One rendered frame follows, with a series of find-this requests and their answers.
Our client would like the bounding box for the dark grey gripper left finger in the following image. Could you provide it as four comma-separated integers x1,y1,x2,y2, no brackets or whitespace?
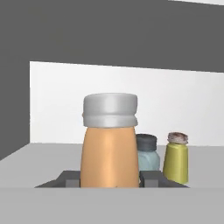
34,170,82,189

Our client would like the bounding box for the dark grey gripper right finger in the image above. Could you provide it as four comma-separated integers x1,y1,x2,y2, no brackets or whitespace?
138,170,189,189

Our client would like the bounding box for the orange shaker with grey cap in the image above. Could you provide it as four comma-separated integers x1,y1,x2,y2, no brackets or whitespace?
80,93,141,189

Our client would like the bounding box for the pale blue bottle black cap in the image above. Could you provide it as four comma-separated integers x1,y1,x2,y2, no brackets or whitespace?
136,133,161,172

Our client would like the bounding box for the yellow-green shaker with brown top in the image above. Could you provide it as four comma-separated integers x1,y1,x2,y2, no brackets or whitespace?
162,131,189,186

